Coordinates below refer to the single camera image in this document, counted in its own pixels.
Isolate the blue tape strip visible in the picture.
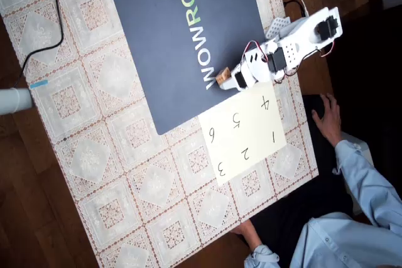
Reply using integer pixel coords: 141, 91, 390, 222
30, 79, 50, 90

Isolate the thin black cable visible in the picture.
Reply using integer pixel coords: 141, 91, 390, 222
16, 0, 66, 90

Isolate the person's right hand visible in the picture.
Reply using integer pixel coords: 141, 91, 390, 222
312, 93, 344, 147

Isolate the person in light blue shirt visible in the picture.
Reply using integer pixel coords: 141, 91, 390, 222
241, 94, 402, 268

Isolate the person's left forearm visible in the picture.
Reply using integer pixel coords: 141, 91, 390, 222
244, 244, 281, 268

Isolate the paper sheet with handwritten numbers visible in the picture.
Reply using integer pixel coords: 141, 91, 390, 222
198, 82, 288, 186

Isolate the white lace tablecloth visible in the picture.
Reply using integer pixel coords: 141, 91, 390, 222
0, 0, 320, 268

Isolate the white tube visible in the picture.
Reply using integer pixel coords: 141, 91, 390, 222
0, 87, 34, 115

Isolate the black power cable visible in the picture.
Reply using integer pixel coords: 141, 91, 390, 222
283, 0, 310, 18

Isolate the dark blue WOWROBO mat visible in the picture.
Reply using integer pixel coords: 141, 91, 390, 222
102, 0, 267, 136

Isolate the person's right forearm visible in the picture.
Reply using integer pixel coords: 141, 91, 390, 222
332, 139, 402, 228

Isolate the red black servo wire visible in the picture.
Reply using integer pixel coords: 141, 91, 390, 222
313, 41, 337, 60

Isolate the wooden die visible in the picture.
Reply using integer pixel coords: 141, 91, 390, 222
215, 67, 232, 85

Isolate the person's left hand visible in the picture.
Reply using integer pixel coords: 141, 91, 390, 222
231, 220, 264, 250

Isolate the white red servo wire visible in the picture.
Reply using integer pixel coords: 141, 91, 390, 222
241, 40, 268, 63

